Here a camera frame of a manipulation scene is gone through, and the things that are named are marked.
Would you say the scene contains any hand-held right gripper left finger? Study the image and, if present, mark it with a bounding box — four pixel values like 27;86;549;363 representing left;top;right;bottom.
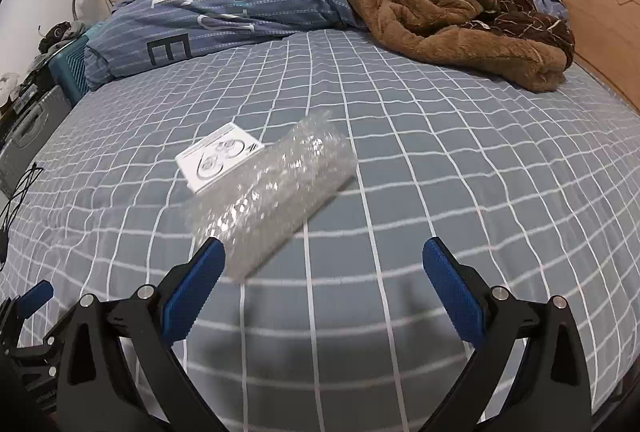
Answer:
56;236;281;432

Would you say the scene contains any wooden headboard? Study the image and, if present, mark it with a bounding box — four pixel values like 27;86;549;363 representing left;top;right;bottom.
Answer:
535;0;640;109

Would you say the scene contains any teal suitcase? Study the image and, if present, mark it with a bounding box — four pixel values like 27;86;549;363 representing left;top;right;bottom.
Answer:
47;25;108;106

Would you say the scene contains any pile of dark clothes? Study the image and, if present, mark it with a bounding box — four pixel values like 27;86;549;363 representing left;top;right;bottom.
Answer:
37;20;88;56

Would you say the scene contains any grey suitcase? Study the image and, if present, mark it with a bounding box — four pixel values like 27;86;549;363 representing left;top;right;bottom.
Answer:
0;85;73;199

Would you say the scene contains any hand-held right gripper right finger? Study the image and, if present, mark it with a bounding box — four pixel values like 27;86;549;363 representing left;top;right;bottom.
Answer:
422;236;593;432

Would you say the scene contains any white printed leaflet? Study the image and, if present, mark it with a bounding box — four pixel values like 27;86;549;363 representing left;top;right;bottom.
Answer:
175;122;265;195

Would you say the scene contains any bed with grey checked sheet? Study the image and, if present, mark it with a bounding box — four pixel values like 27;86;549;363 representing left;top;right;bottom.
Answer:
0;27;640;432

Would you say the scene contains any blue striped quilt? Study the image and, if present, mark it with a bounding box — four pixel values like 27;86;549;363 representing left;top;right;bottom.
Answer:
82;0;371;89

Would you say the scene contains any black charger cable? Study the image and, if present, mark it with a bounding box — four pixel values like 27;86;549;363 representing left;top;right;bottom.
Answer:
0;162;45;264

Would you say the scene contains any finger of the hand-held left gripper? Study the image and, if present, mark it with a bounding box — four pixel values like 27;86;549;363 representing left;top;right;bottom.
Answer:
0;281;55;338
5;309;76;380

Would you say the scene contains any clear bubble wrap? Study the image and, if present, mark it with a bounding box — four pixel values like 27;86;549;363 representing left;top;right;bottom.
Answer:
184;108;357;281

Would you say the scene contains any white plastic item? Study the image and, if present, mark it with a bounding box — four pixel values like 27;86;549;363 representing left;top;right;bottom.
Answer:
0;72;22;109

